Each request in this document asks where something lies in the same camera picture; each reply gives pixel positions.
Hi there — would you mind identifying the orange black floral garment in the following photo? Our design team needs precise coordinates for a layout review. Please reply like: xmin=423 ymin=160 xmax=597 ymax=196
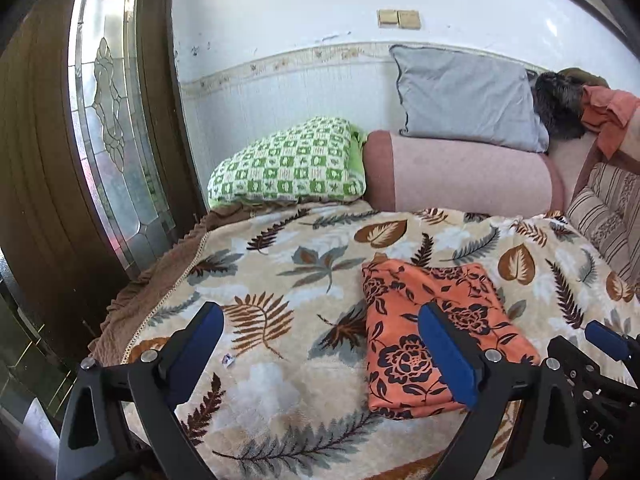
xmin=360 ymin=258 xmax=542 ymax=421

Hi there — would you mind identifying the brown frilled bed sheet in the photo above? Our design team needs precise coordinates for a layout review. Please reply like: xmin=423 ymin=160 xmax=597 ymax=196
xmin=88 ymin=204 xmax=262 ymax=366

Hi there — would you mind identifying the striped floral cushion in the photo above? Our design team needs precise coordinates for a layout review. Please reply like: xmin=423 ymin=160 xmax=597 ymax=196
xmin=588 ymin=162 xmax=639 ymax=237

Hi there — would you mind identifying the small striped cushion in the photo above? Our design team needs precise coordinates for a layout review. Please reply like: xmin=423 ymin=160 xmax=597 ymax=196
xmin=567 ymin=186 xmax=639 ymax=286

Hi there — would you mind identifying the beige leaf print blanket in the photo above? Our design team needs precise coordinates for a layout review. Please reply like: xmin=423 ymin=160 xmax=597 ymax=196
xmin=122 ymin=203 xmax=639 ymax=479

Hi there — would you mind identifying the pink bolster cushion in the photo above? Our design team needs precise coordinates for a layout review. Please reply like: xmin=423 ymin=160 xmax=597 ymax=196
xmin=363 ymin=130 xmax=565 ymax=218

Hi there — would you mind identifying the salmon orange towel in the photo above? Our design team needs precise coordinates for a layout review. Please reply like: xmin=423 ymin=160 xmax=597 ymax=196
xmin=580 ymin=86 xmax=639 ymax=159

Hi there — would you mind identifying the black furry garment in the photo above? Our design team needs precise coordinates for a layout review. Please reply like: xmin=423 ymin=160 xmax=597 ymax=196
xmin=533 ymin=72 xmax=586 ymax=141

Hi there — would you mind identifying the stained glass wooden door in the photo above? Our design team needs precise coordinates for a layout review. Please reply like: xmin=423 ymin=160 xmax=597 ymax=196
xmin=0 ymin=0 xmax=208 ymax=430

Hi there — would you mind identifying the green white checkered pillow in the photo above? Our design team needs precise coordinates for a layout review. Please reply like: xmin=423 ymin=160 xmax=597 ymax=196
xmin=207 ymin=117 xmax=368 ymax=208

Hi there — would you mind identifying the grey pillow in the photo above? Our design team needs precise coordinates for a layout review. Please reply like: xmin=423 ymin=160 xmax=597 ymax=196
xmin=390 ymin=44 xmax=549 ymax=153

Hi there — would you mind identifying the right beige wall switch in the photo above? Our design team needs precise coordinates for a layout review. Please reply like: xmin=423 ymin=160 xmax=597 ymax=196
xmin=397 ymin=10 xmax=421 ymax=30

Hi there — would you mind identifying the beige wall switch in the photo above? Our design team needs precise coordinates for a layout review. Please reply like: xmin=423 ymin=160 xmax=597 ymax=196
xmin=376 ymin=9 xmax=399 ymax=27
xmin=397 ymin=10 xmax=421 ymax=30

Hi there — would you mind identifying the left beige wall switch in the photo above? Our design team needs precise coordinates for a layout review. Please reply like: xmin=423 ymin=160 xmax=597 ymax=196
xmin=376 ymin=9 xmax=399 ymax=27

